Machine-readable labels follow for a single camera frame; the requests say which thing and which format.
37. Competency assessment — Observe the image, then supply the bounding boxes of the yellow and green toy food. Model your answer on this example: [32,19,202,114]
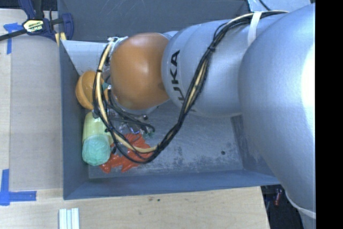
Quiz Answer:
[81,111,114,167]

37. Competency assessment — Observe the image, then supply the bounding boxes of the red-orange toy animal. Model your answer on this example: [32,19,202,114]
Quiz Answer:
[99,132,155,174]

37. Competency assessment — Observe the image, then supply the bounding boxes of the orange ball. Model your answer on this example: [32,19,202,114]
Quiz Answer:
[75,70,111,111]

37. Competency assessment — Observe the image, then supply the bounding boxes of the grey metal bin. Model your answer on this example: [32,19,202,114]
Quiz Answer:
[56,0,282,201]

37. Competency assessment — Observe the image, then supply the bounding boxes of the pale wood board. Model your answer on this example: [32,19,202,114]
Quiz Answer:
[9,34,65,193]

